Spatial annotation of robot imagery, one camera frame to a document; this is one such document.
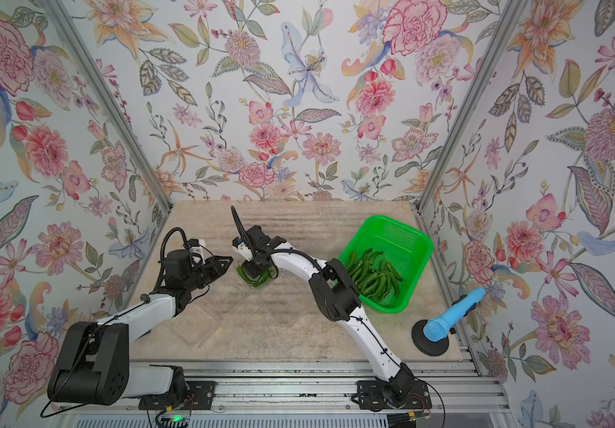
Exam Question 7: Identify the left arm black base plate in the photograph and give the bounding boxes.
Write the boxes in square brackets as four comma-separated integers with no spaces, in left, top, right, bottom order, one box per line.
[138,381,217,411]

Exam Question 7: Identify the left aluminium corner post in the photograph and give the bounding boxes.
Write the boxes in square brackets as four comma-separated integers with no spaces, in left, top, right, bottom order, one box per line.
[41,1,173,214]

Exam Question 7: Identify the green plastic mesh basket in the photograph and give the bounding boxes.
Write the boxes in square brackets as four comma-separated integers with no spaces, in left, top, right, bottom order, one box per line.
[339,215,434,314]

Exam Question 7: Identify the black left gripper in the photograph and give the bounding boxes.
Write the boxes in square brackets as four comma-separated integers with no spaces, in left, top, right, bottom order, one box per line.
[182,255,233,292]

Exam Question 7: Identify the aluminium corner post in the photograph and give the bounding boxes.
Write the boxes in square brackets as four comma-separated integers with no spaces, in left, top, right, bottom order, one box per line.
[41,1,173,214]
[415,0,536,210]

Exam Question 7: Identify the black round microphone stand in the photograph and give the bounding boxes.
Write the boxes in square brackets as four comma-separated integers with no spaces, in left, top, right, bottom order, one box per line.
[411,319,449,357]

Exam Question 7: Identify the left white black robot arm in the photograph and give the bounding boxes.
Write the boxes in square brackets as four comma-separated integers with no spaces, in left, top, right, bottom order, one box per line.
[47,228,233,411]

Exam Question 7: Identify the blue toy microphone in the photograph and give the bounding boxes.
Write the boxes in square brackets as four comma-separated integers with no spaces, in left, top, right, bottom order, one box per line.
[423,288,487,342]

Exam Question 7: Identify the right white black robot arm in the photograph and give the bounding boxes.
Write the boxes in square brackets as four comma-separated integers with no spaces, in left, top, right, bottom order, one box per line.
[231,207,416,408]

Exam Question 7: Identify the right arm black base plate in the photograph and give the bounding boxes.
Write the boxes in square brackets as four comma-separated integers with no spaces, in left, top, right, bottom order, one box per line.
[350,379,432,412]

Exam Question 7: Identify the clear pepper container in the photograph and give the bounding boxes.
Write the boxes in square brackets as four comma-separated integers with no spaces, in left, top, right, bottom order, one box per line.
[238,260,279,276]
[167,310,223,347]
[264,299,314,331]

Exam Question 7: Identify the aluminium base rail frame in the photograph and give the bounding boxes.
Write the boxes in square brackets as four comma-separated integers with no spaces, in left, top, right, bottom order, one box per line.
[49,359,517,428]

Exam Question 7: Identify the right aluminium corner post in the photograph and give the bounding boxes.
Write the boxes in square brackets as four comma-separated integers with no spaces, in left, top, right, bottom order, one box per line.
[415,0,536,210]

